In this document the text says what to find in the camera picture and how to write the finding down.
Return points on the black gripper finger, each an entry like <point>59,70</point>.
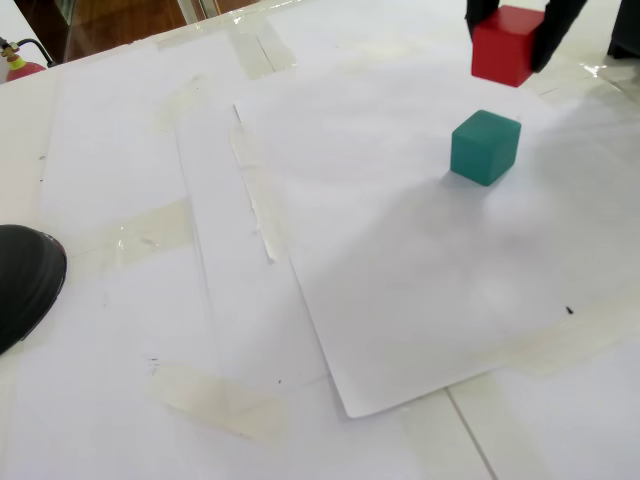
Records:
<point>555,30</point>
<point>480,11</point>

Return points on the red cube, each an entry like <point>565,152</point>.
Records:
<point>500,50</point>

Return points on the teal blue cube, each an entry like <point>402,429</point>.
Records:
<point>480,150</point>

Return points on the clear shiny tape strip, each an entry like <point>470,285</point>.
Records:
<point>575,85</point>
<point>135,235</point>

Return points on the beige masking tape strip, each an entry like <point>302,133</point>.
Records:
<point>265,220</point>
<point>260,50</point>
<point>175,107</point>
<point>215,400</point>
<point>550,350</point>
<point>435,440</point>

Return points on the small white paper sheet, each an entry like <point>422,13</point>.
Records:
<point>400,250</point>

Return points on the large white paper sheet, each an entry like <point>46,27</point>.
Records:
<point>125,150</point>
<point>220,200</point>

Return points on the brown wooden cabinet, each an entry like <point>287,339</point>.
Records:
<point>125,25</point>

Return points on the red fire extinguisher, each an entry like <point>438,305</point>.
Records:
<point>22,71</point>

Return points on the black round stand base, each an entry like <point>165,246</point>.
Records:
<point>25,285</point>

